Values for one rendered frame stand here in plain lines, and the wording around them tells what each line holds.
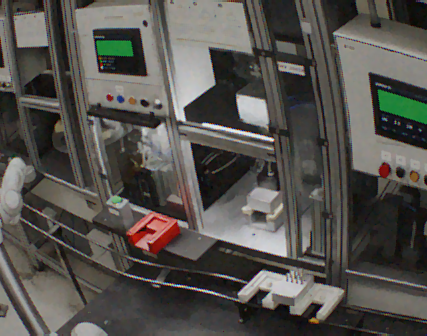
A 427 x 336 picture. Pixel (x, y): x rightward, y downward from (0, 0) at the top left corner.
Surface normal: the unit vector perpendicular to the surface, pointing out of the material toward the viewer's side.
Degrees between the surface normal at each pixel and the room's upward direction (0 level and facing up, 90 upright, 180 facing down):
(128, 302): 0
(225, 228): 0
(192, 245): 0
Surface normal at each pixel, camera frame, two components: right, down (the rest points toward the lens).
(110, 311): -0.16, -0.84
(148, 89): -0.59, 0.51
